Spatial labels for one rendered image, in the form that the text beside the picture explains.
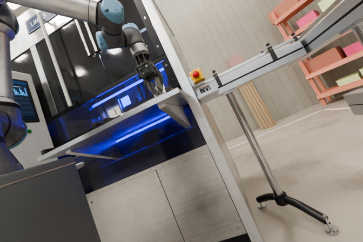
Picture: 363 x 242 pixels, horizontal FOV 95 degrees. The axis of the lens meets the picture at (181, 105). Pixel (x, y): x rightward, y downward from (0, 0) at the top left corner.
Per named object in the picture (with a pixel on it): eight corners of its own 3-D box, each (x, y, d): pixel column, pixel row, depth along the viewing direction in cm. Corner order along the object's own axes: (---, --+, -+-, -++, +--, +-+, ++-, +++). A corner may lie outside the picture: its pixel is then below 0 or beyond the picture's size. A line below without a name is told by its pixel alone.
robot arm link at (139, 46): (135, 54, 81) (149, 46, 80) (138, 62, 81) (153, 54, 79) (126, 48, 74) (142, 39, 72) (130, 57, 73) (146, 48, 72)
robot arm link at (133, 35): (118, 34, 80) (135, 32, 84) (127, 53, 78) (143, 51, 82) (120, 21, 73) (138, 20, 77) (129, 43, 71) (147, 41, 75)
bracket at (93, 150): (118, 159, 109) (111, 140, 110) (122, 157, 108) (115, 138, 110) (74, 179, 75) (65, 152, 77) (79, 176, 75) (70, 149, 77)
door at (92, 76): (59, 113, 123) (37, 45, 131) (111, 85, 114) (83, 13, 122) (59, 113, 122) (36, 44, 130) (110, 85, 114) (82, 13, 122)
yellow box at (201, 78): (195, 85, 106) (190, 75, 107) (205, 80, 105) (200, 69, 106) (193, 82, 99) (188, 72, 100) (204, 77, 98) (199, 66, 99)
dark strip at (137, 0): (172, 87, 104) (126, -16, 115) (179, 83, 103) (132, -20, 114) (172, 87, 103) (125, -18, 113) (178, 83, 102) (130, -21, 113)
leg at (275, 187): (274, 202, 106) (221, 95, 117) (288, 197, 105) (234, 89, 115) (279, 210, 98) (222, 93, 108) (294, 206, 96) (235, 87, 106)
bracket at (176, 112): (187, 128, 99) (177, 108, 101) (191, 126, 99) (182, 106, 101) (170, 135, 66) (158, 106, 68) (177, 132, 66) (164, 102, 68)
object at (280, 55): (200, 103, 108) (190, 81, 110) (202, 104, 123) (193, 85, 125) (309, 52, 95) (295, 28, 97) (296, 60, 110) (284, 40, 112)
